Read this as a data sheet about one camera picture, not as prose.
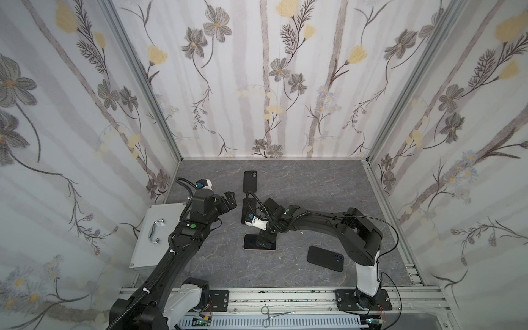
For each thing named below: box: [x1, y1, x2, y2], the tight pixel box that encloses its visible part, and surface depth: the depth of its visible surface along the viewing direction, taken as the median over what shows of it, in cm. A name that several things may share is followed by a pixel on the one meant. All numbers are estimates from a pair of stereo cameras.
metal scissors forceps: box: [260, 306, 296, 328], surface depth 73 cm
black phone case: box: [242, 170, 258, 193], surface depth 114 cm
